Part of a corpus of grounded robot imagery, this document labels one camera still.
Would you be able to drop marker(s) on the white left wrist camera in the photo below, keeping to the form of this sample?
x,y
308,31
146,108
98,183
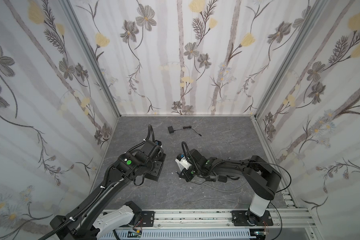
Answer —
x,y
159,143

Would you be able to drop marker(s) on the black power adapter with cable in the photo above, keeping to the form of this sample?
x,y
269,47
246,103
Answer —
x,y
222,179

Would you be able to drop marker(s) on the white slotted cable duct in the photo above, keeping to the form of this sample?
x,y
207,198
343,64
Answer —
x,y
179,234

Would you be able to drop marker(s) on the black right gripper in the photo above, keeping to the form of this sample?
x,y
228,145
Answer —
x,y
185,174

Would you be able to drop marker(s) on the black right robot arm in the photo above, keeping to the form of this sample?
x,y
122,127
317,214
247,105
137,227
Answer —
x,y
260,176

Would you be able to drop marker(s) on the aluminium mounting rail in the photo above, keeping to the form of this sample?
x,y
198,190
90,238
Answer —
x,y
201,219

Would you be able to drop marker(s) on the far black power adapter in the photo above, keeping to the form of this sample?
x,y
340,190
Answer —
x,y
171,129

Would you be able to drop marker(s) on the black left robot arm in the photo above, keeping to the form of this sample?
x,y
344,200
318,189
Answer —
x,y
146,159

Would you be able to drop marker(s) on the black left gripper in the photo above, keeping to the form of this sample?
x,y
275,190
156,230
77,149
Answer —
x,y
157,168

